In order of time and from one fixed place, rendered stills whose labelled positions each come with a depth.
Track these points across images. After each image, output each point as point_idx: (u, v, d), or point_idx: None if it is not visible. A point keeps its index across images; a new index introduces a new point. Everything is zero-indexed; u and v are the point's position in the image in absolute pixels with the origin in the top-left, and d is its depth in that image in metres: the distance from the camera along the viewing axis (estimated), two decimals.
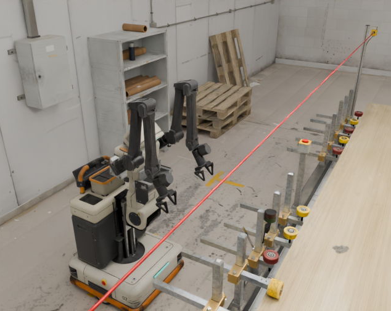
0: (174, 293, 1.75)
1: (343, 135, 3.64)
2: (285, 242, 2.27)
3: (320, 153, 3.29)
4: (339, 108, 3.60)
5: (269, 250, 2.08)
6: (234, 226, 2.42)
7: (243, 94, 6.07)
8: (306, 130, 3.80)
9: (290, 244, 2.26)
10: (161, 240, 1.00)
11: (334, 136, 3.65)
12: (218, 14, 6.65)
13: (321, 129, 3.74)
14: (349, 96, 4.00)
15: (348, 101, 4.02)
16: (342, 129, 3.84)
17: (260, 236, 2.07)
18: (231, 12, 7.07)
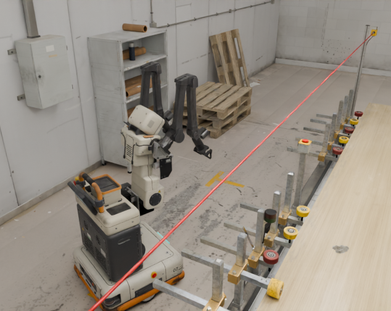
0: (174, 293, 1.75)
1: (343, 135, 3.64)
2: (285, 242, 2.27)
3: (320, 153, 3.29)
4: (339, 108, 3.60)
5: (269, 250, 2.08)
6: (234, 226, 2.42)
7: (243, 94, 6.07)
8: (306, 130, 3.80)
9: (290, 244, 2.26)
10: (161, 240, 1.00)
11: (334, 136, 3.65)
12: (218, 14, 6.65)
13: (321, 129, 3.74)
14: (349, 96, 4.00)
15: (348, 101, 4.02)
16: (342, 129, 3.84)
17: (260, 236, 2.07)
18: (231, 12, 7.07)
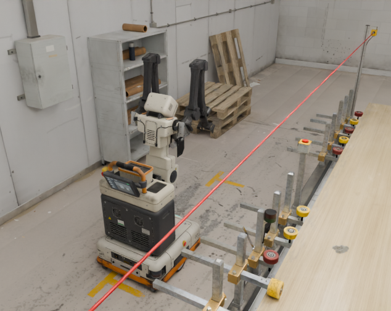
0: (174, 293, 1.75)
1: (343, 135, 3.64)
2: (285, 242, 2.27)
3: (320, 153, 3.29)
4: (339, 108, 3.60)
5: (269, 250, 2.08)
6: (234, 226, 2.42)
7: (243, 94, 6.07)
8: (306, 130, 3.80)
9: (290, 244, 2.26)
10: (161, 240, 1.00)
11: (334, 136, 3.65)
12: (218, 14, 6.65)
13: (321, 129, 3.74)
14: (349, 96, 4.00)
15: (348, 101, 4.02)
16: (342, 129, 3.84)
17: (260, 236, 2.07)
18: (231, 12, 7.07)
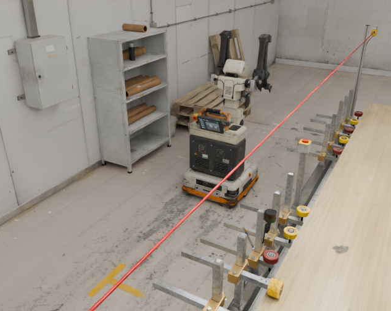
0: (174, 293, 1.75)
1: (343, 135, 3.64)
2: (285, 242, 2.27)
3: (320, 153, 3.29)
4: (339, 108, 3.60)
5: (269, 250, 2.08)
6: (234, 226, 2.42)
7: None
8: (306, 130, 3.80)
9: (290, 244, 2.26)
10: (161, 240, 1.00)
11: (334, 136, 3.65)
12: (218, 14, 6.65)
13: (321, 129, 3.74)
14: (349, 96, 4.00)
15: (348, 101, 4.02)
16: (342, 129, 3.84)
17: (260, 236, 2.07)
18: (231, 12, 7.07)
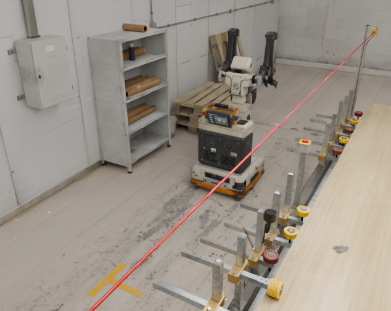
0: (174, 293, 1.75)
1: (343, 135, 3.64)
2: (285, 242, 2.27)
3: (320, 153, 3.29)
4: (339, 108, 3.60)
5: (269, 250, 2.08)
6: (234, 226, 2.42)
7: None
8: (306, 130, 3.80)
9: (290, 244, 2.26)
10: (161, 240, 1.00)
11: (334, 136, 3.65)
12: (218, 14, 6.65)
13: (321, 129, 3.74)
14: (349, 96, 4.00)
15: (348, 101, 4.02)
16: (342, 129, 3.84)
17: (260, 236, 2.07)
18: (231, 12, 7.07)
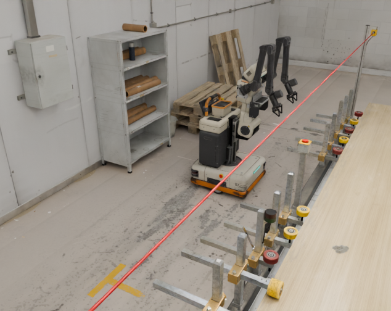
0: (174, 293, 1.75)
1: (343, 135, 3.64)
2: (285, 242, 2.27)
3: (320, 153, 3.29)
4: (339, 108, 3.60)
5: (269, 250, 2.08)
6: (234, 226, 2.42)
7: None
8: (306, 130, 3.80)
9: (290, 244, 2.26)
10: (161, 240, 1.00)
11: (334, 136, 3.65)
12: (218, 14, 6.65)
13: (321, 129, 3.74)
14: (349, 96, 4.00)
15: (348, 101, 4.02)
16: (342, 129, 3.84)
17: (260, 236, 2.07)
18: (231, 12, 7.07)
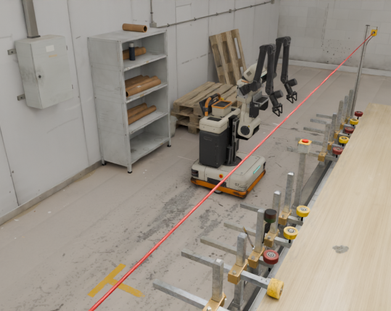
0: (174, 293, 1.75)
1: (343, 135, 3.64)
2: (285, 242, 2.27)
3: (320, 153, 3.29)
4: (339, 108, 3.60)
5: (269, 250, 2.08)
6: (234, 226, 2.42)
7: None
8: (306, 130, 3.80)
9: (290, 244, 2.26)
10: (161, 240, 1.00)
11: (334, 136, 3.65)
12: (218, 14, 6.65)
13: (321, 129, 3.74)
14: (349, 96, 4.00)
15: (348, 101, 4.02)
16: (342, 129, 3.84)
17: (260, 236, 2.07)
18: (231, 12, 7.07)
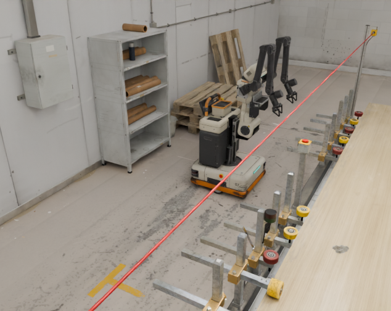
0: (174, 293, 1.75)
1: (343, 135, 3.64)
2: (285, 242, 2.27)
3: (320, 153, 3.29)
4: (339, 108, 3.60)
5: (269, 250, 2.08)
6: (234, 226, 2.42)
7: None
8: (306, 130, 3.80)
9: (290, 244, 2.26)
10: (161, 240, 1.00)
11: (334, 136, 3.65)
12: (218, 14, 6.65)
13: (321, 129, 3.74)
14: (349, 96, 4.00)
15: (348, 101, 4.02)
16: (342, 129, 3.84)
17: (260, 236, 2.07)
18: (231, 12, 7.07)
